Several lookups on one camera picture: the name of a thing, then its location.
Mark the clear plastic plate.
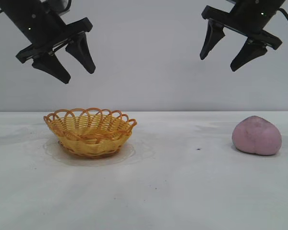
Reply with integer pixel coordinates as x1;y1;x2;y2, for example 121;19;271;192
42;138;136;166

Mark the pink peach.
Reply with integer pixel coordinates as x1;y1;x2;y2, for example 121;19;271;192
231;115;283;156

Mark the grey wrist camera housing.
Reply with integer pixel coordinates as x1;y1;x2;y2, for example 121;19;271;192
47;0;71;13

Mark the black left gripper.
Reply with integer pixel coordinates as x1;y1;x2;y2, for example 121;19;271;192
0;0;96;84

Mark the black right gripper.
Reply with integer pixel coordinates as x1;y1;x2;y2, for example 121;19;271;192
199;0;283;72

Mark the yellow woven wicker basket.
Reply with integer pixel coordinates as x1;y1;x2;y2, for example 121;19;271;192
43;107;138;160

